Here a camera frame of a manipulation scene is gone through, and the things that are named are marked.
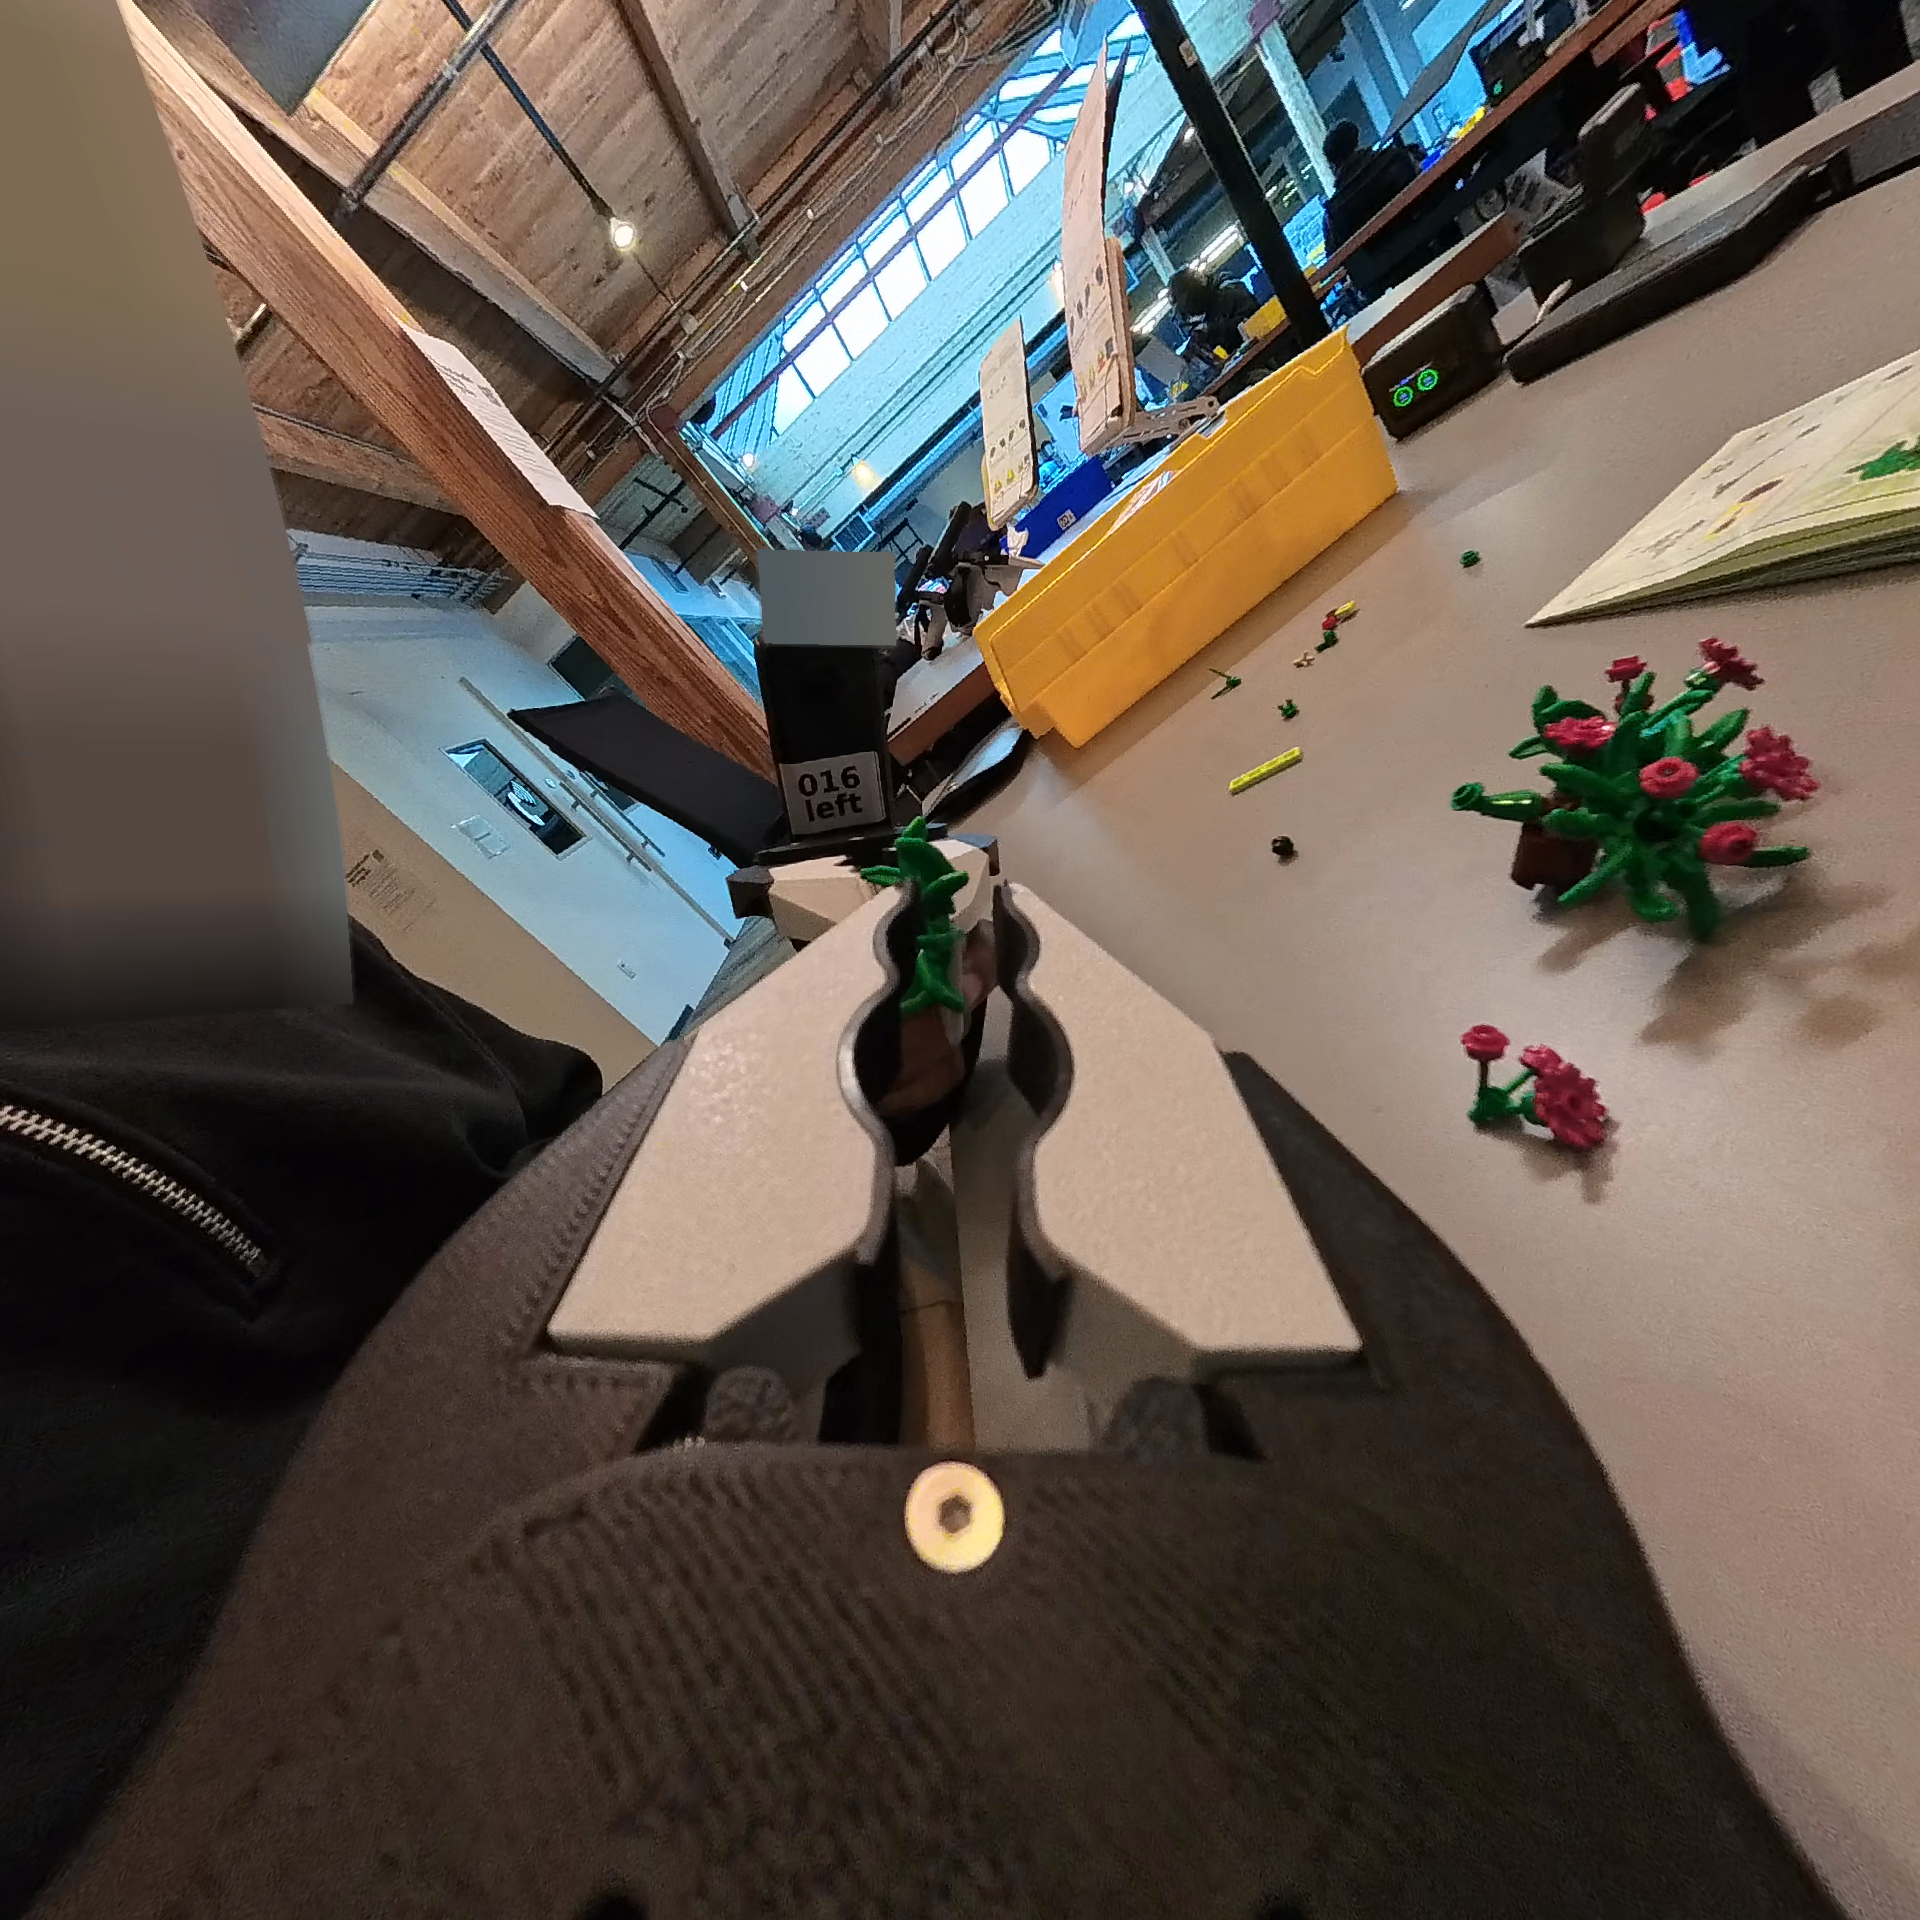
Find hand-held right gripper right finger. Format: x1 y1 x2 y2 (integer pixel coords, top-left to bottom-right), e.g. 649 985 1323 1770
977 882 1365 1454

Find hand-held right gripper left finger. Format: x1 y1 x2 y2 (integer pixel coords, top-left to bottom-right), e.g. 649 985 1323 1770
546 882 921 1445

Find green toy leaf stem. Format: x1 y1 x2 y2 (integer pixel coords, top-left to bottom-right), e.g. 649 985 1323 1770
862 816 974 1022

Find pink toy flower sprig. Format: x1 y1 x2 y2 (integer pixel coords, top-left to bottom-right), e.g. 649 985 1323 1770
1464 1024 1613 1152

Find person's left hand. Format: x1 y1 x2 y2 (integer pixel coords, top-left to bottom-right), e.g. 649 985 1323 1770
873 936 989 1163

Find wooden diagonal beam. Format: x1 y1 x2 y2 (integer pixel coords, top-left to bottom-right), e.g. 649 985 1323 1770
120 0 778 776

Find black and white machine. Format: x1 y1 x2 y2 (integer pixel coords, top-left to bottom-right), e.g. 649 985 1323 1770
902 502 1038 663

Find black flat panel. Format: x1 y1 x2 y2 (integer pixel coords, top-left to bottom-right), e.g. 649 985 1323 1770
507 690 782 869

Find person's tan trousers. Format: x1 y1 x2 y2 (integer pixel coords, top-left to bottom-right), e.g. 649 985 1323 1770
896 1293 981 1451

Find short printed sign board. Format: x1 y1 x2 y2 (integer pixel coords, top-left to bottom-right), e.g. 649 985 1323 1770
978 319 1041 530

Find yellow plastic bin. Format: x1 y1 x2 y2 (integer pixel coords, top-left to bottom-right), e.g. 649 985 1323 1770
973 327 1401 747

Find white paper notice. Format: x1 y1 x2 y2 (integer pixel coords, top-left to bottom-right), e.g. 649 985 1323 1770
403 319 599 520

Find tall printed sign board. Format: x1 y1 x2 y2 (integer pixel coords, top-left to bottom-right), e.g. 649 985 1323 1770
1058 40 1136 454

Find green plant with pink flowers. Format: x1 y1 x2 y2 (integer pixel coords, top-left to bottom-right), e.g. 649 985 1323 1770
1449 638 1822 943

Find black steel column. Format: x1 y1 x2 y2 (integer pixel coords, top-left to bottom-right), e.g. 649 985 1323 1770
1133 0 1336 350

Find black box with green lights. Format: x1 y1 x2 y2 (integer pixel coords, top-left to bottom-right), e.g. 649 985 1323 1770
1354 280 1509 441

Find open instruction booklet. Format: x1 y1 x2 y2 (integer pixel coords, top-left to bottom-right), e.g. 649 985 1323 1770
1527 352 1920 629

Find black flat case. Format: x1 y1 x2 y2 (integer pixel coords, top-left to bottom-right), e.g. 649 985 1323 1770
1505 153 1870 386

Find black boxy device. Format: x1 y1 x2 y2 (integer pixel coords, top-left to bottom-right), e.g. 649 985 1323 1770
1521 81 1653 302

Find small dark wall window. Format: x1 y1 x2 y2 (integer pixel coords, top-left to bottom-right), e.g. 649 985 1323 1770
445 735 591 859

